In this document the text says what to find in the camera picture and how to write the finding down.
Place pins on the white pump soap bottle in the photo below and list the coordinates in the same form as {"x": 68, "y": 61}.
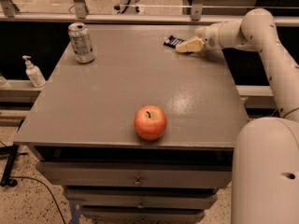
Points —
{"x": 34, "y": 73}

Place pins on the black stand leg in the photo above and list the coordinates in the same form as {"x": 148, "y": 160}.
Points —
{"x": 11, "y": 154}

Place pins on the silver soda can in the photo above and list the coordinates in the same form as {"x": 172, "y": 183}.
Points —
{"x": 81, "y": 42}

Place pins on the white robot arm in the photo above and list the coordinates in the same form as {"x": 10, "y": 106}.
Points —
{"x": 265, "y": 172}

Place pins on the grey drawer cabinet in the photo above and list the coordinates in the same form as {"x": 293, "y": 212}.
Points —
{"x": 81, "y": 127}

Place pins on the red apple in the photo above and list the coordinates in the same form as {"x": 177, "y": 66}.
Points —
{"x": 150, "y": 122}

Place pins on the blue rxbar blueberry wrapper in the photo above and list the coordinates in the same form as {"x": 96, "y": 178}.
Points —
{"x": 172, "y": 41}

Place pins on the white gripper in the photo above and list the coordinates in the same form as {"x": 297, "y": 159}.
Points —
{"x": 209, "y": 36}

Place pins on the metal railing frame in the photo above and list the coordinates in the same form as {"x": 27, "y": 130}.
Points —
{"x": 199, "y": 12}

